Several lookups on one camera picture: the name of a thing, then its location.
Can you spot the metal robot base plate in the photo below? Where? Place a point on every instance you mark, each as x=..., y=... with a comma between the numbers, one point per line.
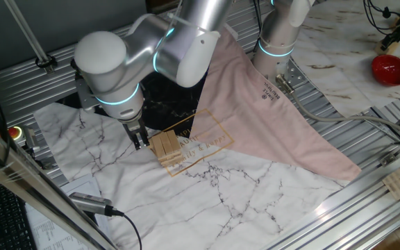
x=295, y=74

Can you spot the red emergency stop button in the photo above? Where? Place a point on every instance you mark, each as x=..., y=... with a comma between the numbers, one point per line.
x=15, y=133

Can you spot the neighbouring robot black gripper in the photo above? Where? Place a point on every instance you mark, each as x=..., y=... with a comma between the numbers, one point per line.
x=396, y=36

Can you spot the white gold-veined marble sheet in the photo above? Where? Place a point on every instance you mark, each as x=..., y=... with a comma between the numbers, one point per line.
x=342, y=52

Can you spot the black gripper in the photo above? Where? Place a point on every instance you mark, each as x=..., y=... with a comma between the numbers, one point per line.
x=135, y=127

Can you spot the aluminium frame bar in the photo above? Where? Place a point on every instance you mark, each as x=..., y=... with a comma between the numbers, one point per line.
x=30, y=187

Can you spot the red bowl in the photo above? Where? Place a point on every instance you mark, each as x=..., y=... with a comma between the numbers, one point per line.
x=391, y=71

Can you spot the black foam microphone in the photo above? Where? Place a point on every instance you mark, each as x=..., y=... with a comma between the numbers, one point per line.
x=73, y=66

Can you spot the silver box camera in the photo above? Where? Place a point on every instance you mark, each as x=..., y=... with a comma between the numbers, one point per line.
x=89, y=203

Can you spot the stacked wooden jenga blocks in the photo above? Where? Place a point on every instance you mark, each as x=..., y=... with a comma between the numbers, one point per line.
x=172, y=159

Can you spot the printed paper stack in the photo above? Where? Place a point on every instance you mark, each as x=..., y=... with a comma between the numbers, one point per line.
x=47, y=232

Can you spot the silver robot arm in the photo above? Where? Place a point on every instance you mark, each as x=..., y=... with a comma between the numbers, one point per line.
x=116, y=69

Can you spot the pink black marble tablecloth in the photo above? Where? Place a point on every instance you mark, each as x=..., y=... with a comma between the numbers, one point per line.
x=221, y=208

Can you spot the black keyboard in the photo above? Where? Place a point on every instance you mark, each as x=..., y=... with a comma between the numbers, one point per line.
x=2, y=222

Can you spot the grey metal box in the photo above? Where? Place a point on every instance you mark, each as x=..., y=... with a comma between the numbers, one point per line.
x=30, y=139

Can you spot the grey metal pole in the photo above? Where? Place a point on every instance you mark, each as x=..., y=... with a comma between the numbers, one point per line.
x=27, y=33

